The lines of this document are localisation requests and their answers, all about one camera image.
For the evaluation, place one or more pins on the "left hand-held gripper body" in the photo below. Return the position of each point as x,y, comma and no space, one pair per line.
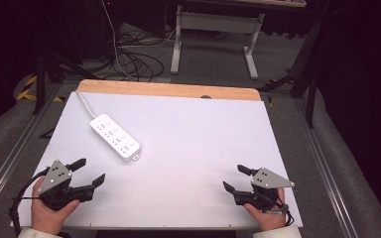
54,177

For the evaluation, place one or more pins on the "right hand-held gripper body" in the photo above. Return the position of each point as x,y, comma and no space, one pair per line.
267,180

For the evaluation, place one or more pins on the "person's right hand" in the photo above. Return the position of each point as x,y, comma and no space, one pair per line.
266,218

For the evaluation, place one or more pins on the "person's left hand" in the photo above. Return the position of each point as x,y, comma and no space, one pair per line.
48,216

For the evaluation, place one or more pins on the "white power strip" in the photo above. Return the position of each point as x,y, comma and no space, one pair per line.
115,137

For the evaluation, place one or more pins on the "person's right white sleeve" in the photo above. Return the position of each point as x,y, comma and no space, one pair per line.
278,232

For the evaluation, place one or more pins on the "person's white sleeve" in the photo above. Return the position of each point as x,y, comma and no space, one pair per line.
38,233
278,232

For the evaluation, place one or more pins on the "person's left white sleeve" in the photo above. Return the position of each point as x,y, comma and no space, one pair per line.
38,233

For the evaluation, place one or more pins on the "white table cover board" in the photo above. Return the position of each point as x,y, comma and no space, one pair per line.
185,148

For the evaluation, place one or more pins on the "black tripod stand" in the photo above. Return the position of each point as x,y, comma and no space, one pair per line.
40,82

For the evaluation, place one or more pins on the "yellow black floor tape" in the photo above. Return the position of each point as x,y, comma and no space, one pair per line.
28,89

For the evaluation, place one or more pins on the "black metal stand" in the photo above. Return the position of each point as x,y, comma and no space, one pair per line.
311,92

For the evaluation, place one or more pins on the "black computer case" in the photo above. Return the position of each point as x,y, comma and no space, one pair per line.
96,26

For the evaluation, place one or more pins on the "aluminium rail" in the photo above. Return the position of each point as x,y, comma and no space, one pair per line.
324,172
10,158

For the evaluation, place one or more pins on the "white metal desk frame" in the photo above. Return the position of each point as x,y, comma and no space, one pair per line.
216,22

